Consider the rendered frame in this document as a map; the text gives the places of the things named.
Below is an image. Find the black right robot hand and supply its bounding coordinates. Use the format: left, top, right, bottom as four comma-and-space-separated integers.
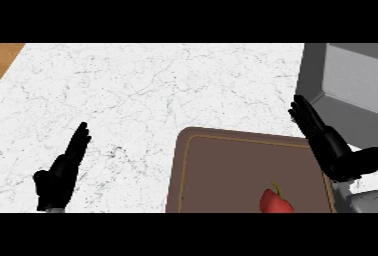
287, 94, 378, 184

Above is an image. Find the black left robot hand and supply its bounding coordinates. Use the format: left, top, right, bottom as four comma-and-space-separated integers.
32, 121, 94, 212

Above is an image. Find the grey box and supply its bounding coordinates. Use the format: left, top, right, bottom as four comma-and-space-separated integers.
294, 43, 378, 150

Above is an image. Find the brown tray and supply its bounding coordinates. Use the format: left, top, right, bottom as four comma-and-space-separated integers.
164, 126, 340, 214

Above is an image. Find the red bell pepper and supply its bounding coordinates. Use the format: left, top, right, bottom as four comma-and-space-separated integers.
259, 181, 296, 214

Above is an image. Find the brown wooden surface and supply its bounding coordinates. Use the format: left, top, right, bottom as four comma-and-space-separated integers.
0, 43, 27, 80

